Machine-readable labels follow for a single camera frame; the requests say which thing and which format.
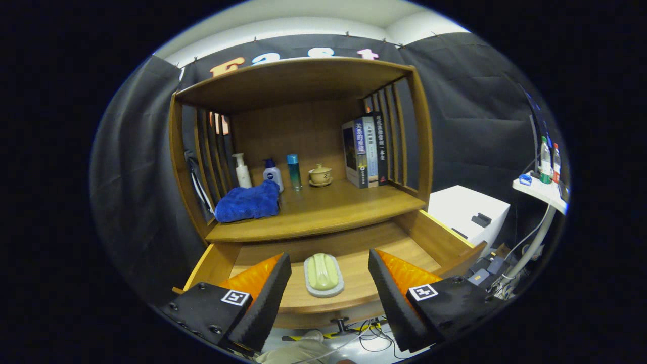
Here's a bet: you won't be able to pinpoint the floor cables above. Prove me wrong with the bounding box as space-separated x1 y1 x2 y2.
283 316 405 354

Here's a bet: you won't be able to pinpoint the wooden cabinet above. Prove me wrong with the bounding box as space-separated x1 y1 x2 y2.
168 57 488 329

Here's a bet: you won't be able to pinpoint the white bottle blue cap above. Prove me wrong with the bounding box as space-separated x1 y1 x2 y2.
262 158 284 193

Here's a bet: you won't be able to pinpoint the wooden drawer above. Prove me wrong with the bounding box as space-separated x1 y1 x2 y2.
173 210 488 329

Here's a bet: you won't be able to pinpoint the green label water bottle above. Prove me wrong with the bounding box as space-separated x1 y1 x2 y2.
539 136 552 184

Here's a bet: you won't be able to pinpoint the teal glass bottle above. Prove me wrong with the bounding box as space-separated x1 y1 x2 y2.
287 154 303 191

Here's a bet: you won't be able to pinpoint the white side table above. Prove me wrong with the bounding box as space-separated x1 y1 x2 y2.
498 172 569 299

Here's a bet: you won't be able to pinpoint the blue towel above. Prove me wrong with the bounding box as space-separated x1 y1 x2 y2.
214 179 281 223

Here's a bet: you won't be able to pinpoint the white cabinet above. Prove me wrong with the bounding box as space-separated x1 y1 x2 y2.
427 185 511 258

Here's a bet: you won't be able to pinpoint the person's beige clothing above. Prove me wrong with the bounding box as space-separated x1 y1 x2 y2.
255 331 354 364

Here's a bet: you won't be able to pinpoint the blue spine book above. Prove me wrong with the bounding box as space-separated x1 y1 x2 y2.
342 119 369 189

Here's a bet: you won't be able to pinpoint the lidded ceramic tea cup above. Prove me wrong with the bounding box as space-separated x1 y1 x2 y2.
309 163 333 187

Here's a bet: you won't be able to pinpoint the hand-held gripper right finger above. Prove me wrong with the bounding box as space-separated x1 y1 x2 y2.
367 248 506 353

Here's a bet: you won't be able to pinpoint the wooden countertop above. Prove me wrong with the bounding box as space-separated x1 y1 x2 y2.
206 178 426 243

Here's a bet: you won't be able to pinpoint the black spine book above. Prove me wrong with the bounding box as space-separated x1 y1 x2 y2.
372 112 389 186

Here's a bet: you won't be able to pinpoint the black power strip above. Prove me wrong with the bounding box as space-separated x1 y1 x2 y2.
468 255 511 289

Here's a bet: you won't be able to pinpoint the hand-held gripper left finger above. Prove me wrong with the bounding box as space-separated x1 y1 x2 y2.
159 253 293 353

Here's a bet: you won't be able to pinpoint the white pump bottle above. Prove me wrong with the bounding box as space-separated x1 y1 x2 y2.
232 153 253 189

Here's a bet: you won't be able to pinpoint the black backdrop cloth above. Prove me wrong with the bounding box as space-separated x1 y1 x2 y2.
90 33 569 304

